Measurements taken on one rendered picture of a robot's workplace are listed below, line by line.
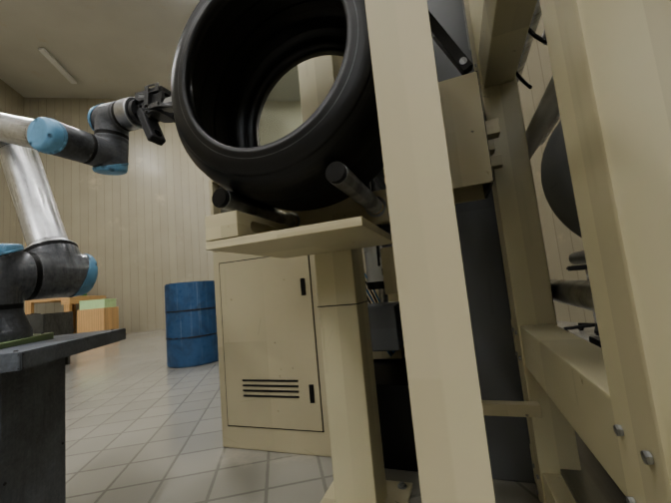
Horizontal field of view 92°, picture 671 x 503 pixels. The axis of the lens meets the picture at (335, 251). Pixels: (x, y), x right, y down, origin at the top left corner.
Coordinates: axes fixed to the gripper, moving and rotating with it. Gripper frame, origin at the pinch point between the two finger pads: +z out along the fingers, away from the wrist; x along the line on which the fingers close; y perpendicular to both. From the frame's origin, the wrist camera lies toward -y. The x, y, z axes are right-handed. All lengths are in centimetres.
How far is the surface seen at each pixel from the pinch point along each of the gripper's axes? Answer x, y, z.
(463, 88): 20, 3, 72
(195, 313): 208, -88, -191
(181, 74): -12.3, 0.4, 9.1
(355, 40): -12, -2, 52
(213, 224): -9.8, -35.2, 17.9
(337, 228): -10, -37, 48
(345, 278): 27, -48, 37
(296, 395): 59, -97, 4
